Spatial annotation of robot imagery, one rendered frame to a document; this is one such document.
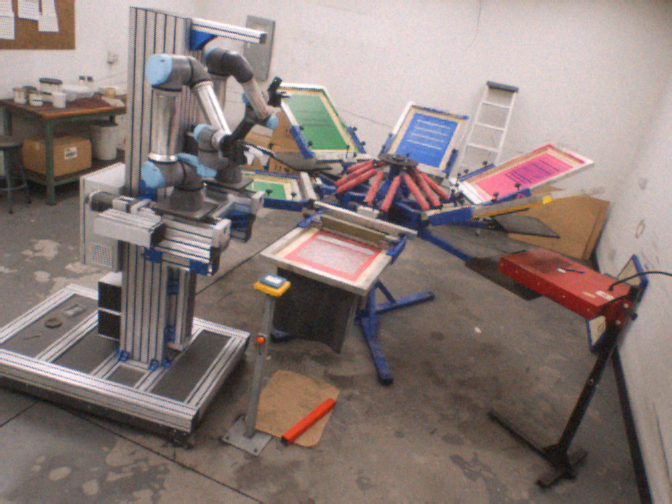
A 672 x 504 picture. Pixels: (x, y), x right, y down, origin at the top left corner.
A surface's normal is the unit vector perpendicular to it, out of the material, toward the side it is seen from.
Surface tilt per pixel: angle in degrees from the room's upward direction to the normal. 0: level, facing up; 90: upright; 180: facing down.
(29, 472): 0
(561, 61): 90
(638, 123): 90
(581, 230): 78
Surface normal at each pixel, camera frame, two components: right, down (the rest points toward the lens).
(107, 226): -0.20, 0.36
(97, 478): 0.18, -0.90
